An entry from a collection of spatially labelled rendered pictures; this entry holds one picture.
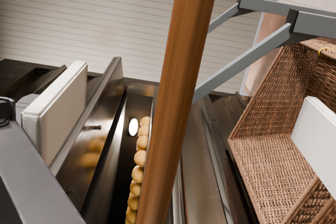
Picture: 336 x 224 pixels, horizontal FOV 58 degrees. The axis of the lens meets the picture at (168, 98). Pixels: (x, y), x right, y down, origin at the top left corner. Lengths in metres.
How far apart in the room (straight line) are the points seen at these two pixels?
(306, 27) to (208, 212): 0.58
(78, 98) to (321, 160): 0.13
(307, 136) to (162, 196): 0.16
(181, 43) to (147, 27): 3.24
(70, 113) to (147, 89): 1.69
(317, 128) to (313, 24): 0.51
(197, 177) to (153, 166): 0.81
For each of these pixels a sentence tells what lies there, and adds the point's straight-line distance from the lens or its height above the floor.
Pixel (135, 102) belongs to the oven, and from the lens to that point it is 1.89.
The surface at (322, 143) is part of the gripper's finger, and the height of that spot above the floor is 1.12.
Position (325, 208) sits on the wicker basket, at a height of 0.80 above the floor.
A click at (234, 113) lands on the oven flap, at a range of 1.67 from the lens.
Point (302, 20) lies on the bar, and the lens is 0.67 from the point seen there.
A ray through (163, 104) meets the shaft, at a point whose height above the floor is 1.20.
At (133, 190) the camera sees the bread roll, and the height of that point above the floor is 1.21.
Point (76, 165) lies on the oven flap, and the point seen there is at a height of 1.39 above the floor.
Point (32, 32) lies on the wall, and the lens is 3.78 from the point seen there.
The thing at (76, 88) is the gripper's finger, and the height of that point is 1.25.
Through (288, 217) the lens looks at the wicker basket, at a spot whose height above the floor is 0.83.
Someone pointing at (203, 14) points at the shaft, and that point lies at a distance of 0.23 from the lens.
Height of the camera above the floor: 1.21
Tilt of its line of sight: 4 degrees down
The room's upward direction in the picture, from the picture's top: 81 degrees counter-clockwise
